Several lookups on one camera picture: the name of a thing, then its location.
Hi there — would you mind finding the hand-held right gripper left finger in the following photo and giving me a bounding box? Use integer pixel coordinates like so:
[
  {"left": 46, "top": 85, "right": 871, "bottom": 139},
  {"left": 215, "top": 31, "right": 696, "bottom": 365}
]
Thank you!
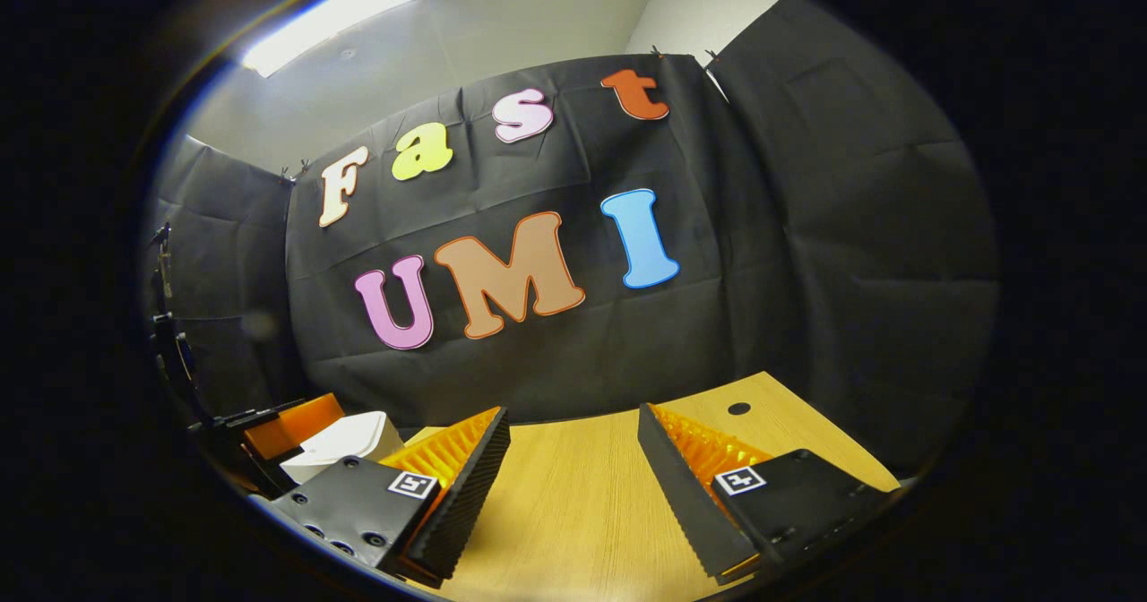
[{"left": 255, "top": 405, "right": 513, "bottom": 582}]

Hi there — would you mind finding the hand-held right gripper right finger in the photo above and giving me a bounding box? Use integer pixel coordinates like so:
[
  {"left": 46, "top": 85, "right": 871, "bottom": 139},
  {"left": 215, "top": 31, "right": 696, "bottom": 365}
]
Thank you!
[{"left": 636, "top": 401, "right": 901, "bottom": 587}]

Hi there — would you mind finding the white desktop garbage bin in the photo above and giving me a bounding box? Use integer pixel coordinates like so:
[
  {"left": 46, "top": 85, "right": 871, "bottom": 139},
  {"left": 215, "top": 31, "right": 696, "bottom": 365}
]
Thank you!
[{"left": 280, "top": 411, "right": 404, "bottom": 485}]

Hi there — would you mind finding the wooden desktop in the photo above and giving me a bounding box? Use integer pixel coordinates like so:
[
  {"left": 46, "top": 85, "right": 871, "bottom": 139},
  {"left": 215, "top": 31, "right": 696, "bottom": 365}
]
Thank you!
[{"left": 403, "top": 371, "right": 901, "bottom": 602}]

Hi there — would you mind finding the black tripod stand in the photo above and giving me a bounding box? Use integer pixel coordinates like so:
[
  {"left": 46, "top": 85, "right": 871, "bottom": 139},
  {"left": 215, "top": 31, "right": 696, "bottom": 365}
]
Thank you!
[{"left": 148, "top": 221, "right": 203, "bottom": 424}]

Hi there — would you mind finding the black backdrop cloth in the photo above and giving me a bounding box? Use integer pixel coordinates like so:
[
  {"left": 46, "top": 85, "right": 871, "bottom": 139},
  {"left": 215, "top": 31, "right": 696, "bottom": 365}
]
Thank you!
[{"left": 143, "top": 0, "right": 1000, "bottom": 477}]

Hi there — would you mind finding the ceiling light panel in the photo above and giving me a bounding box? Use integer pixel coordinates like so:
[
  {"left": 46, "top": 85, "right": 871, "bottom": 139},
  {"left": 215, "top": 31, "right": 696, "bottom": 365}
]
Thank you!
[{"left": 240, "top": 0, "right": 424, "bottom": 79}]

